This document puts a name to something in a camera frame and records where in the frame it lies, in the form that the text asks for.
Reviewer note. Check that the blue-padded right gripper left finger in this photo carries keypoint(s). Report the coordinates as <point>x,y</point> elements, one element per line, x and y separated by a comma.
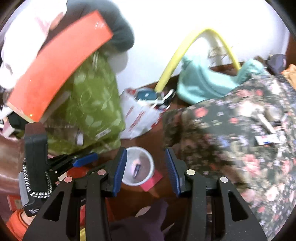
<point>115,169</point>

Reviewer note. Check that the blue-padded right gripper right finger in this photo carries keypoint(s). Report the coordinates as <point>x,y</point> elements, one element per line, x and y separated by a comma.
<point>176,172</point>

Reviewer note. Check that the toothpaste tube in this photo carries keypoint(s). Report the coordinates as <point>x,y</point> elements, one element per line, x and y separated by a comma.
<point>270,139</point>

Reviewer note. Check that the white trash cup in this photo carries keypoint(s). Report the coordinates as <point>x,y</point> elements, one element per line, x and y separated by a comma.
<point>139,166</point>

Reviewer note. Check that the pink paper piece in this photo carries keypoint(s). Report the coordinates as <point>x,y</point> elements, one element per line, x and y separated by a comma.
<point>156,178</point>

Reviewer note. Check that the green leaf-pattern cloth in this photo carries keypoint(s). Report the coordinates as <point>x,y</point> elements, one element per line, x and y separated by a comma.
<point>91,116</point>

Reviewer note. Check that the floral dark bedspread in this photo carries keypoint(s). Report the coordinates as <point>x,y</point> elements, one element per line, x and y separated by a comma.
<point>216,137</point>

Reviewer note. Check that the teal box in bag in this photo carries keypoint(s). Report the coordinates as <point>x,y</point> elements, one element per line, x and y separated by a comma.
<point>146,94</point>

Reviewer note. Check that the teal plastic rocking horse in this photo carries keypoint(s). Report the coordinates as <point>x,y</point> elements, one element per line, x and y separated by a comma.
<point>197,82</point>

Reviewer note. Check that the orange curved panel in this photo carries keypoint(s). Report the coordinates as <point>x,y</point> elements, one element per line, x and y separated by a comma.
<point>57,61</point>

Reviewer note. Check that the dark backpack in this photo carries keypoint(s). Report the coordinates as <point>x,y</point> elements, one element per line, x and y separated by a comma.
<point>276,64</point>

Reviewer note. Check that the orange blanket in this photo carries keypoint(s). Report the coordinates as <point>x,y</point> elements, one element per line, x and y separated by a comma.
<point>290,74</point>

